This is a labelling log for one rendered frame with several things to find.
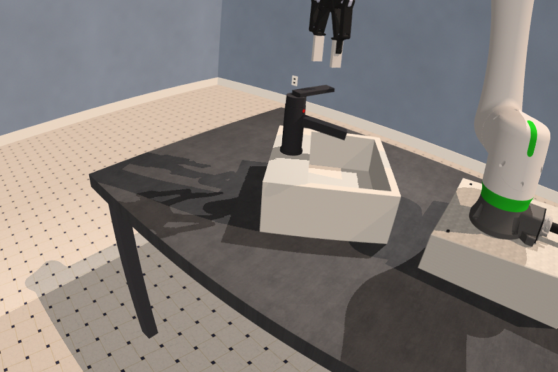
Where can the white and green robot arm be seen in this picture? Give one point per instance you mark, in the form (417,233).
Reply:
(517,143)

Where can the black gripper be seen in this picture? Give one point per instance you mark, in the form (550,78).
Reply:
(341,11)

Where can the white square basin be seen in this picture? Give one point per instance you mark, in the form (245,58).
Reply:
(363,205)

